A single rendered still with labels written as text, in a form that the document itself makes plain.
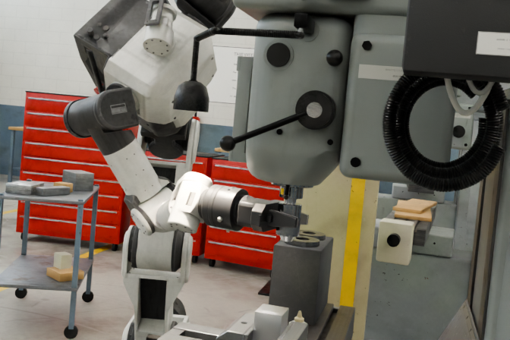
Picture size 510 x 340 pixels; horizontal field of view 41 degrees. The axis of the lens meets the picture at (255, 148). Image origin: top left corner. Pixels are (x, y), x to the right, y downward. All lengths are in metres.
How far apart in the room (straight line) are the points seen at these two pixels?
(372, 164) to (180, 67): 0.66
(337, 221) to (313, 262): 1.41
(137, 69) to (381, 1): 0.69
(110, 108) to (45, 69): 10.43
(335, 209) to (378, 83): 1.92
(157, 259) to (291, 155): 0.87
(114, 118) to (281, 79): 0.51
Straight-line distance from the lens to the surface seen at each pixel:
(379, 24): 1.22
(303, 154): 1.24
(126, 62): 1.69
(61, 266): 4.45
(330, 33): 1.24
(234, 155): 1.35
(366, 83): 1.20
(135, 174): 1.66
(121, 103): 1.63
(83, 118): 1.65
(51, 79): 11.96
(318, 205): 3.09
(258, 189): 5.98
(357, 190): 3.06
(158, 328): 2.17
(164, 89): 1.66
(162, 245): 2.01
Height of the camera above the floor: 1.44
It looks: 3 degrees down
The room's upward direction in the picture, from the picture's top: 5 degrees clockwise
